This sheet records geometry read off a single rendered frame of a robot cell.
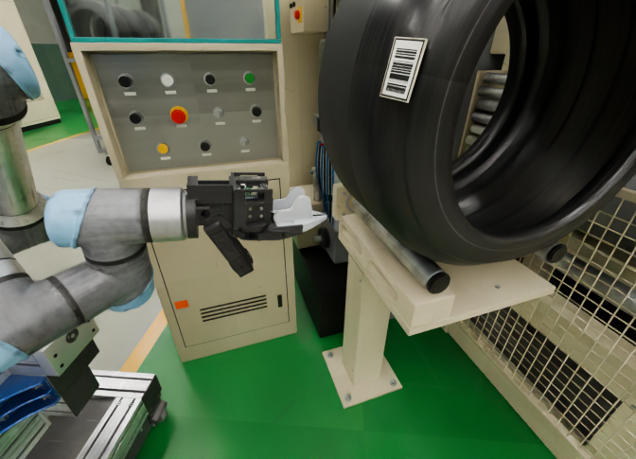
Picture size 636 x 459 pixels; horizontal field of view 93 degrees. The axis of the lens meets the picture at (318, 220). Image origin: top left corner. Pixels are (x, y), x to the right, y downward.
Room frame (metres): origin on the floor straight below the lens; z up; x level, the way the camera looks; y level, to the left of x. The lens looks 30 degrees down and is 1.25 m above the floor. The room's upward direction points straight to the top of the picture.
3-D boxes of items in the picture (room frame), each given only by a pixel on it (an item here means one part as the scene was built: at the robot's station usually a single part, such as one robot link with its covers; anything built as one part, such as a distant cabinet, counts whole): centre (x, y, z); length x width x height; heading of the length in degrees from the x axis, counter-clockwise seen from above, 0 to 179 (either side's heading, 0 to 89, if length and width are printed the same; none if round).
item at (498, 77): (0.94, -0.58, 1.05); 0.20 x 0.15 x 0.30; 18
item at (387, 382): (0.85, -0.19, 0.01); 0.27 x 0.27 x 0.02; 18
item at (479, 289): (0.61, -0.29, 0.80); 0.37 x 0.36 x 0.02; 108
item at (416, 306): (0.57, -0.16, 0.84); 0.36 x 0.09 x 0.06; 18
